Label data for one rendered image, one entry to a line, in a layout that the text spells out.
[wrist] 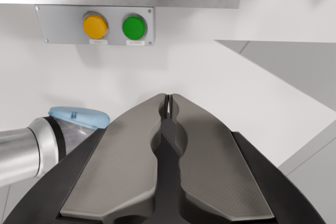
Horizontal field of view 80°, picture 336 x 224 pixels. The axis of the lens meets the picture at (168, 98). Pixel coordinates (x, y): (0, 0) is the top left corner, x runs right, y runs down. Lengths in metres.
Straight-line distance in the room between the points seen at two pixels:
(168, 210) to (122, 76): 0.35
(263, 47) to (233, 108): 0.97
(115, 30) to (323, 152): 2.19
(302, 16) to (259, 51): 0.98
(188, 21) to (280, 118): 0.39
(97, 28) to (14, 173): 0.26
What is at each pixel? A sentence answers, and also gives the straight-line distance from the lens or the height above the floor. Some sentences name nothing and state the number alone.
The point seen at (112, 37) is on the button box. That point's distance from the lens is 0.41.
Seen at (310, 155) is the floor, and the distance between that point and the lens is 2.33.
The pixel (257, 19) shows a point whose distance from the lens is 0.53.
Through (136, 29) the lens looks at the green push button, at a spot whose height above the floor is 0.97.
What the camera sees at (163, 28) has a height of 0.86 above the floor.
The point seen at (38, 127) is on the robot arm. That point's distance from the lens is 0.41.
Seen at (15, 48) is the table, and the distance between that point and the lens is 0.63.
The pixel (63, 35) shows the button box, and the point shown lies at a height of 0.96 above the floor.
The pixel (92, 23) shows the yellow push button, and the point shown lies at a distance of 0.40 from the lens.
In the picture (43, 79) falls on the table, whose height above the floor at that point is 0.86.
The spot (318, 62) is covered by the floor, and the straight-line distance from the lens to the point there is 1.76.
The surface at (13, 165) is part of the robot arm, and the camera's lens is 0.38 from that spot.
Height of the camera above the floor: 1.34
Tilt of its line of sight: 59 degrees down
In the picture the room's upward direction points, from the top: 179 degrees counter-clockwise
